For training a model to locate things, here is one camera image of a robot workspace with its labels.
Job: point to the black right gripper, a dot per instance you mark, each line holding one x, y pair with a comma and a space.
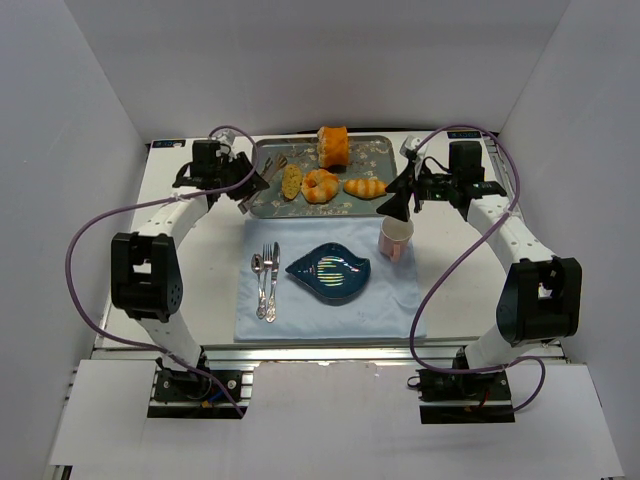
414, 181

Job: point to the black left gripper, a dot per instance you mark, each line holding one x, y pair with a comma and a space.
244, 176

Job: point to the silver metal tongs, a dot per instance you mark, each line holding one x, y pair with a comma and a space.
270, 168

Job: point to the herb bread slice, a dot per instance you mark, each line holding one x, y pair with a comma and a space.
291, 181

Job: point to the round orange croissant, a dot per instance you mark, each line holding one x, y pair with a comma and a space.
319, 186

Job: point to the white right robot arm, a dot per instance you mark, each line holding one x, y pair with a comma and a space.
540, 299

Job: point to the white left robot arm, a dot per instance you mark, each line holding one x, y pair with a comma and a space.
146, 281

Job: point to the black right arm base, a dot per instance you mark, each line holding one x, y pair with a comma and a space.
448, 399

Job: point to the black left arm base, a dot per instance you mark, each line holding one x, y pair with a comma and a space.
185, 395

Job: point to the striped bread roll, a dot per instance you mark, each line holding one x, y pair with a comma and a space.
365, 188

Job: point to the tall orange bread loaf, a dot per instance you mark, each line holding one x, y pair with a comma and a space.
333, 147

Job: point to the pink mug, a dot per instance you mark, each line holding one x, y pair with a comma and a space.
394, 237

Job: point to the silver fork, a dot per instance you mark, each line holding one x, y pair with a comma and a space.
266, 267

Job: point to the silver spoon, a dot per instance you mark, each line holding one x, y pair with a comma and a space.
258, 267

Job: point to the dark blue leaf plate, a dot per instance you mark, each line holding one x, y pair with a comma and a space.
332, 272

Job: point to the light blue cloth mat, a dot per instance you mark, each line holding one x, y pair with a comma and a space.
384, 310

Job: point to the silver knife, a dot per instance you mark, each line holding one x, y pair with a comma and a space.
274, 262

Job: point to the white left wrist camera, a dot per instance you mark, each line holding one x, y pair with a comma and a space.
226, 138

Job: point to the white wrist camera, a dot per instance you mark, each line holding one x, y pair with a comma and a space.
226, 138
410, 148

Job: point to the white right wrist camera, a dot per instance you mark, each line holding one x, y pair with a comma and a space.
410, 148

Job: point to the aluminium frame rail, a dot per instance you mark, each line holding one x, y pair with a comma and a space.
436, 353

